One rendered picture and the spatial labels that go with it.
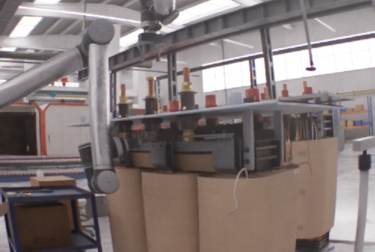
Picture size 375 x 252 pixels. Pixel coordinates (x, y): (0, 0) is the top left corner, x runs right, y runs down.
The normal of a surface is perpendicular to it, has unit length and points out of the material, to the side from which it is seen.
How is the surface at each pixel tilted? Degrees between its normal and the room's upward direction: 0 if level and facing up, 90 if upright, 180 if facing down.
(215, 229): 90
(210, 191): 90
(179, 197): 90
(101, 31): 80
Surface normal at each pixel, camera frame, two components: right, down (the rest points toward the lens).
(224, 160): -0.74, -0.02
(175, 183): -0.29, -0.05
